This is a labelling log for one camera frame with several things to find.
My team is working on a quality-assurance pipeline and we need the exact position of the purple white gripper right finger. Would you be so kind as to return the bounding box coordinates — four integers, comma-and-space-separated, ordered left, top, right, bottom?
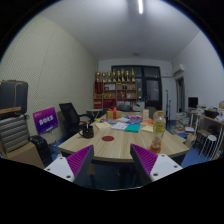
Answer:
130, 144, 182, 185

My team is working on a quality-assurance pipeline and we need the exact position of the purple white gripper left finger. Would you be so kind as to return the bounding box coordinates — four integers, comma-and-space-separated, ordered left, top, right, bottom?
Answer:
45, 145, 94, 186

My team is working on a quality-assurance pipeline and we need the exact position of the black mug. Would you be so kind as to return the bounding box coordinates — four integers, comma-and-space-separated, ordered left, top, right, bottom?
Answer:
79, 122, 94, 139

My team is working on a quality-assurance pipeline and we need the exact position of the round red coaster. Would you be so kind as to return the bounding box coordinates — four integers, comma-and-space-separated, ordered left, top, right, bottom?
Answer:
102, 136, 114, 141

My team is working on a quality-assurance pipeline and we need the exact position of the teal notebook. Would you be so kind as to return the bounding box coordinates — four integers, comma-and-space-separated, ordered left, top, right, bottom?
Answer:
125, 124, 140, 133

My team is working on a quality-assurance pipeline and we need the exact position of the clear bottle orange drink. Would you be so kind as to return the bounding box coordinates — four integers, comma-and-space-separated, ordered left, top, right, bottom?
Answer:
150, 111, 166, 154

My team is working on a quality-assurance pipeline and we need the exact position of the large wooden table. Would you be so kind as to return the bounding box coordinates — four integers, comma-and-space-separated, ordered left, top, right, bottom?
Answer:
58, 121, 189, 163

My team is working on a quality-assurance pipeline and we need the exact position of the black office chair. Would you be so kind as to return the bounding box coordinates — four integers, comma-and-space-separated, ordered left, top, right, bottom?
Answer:
59, 103, 92, 136

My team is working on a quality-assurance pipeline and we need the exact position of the white paper sheet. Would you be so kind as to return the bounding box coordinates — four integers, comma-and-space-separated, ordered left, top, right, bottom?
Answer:
111, 122, 129, 131

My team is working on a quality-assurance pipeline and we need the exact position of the purple sign board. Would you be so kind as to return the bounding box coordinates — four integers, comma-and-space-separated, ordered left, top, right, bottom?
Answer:
33, 107, 58, 135

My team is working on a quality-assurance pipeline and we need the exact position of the yellow gift box red ribbon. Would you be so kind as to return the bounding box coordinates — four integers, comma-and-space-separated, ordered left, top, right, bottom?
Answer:
106, 108, 122, 119

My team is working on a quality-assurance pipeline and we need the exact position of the white round stool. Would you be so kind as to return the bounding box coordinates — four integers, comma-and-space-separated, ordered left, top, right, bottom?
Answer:
201, 135, 217, 158

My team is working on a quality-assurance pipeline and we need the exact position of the silver grey suitcase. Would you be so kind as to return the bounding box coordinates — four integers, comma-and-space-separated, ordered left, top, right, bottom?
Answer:
0, 115, 29, 153

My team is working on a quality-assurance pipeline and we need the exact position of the cluttered side desk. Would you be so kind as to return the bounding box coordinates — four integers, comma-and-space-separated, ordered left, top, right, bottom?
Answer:
186, 108, 224, 160

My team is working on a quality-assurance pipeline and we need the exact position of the black computer monitor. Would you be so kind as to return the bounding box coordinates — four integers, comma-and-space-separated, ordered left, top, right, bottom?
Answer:
188, 97, 198, 108

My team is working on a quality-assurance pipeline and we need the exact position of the wooden trophy shelf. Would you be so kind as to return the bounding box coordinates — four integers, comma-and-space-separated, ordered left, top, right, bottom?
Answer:
93, 68, 137, 109

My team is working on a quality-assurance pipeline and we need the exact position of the dark framed glass door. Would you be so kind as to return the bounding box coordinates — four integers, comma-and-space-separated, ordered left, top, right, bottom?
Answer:
112, 65, 162, 109

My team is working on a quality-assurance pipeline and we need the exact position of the black suitcase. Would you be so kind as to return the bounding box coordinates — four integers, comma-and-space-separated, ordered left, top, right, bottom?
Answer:
0, 80, 28, 114

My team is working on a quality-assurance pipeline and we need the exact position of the white air conditioner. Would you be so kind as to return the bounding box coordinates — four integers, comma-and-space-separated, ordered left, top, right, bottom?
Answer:
173, 64, 184, 76

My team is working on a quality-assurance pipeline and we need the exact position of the ceiling tube light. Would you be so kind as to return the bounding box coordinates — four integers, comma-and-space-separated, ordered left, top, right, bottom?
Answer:
138, 0, 144, 14

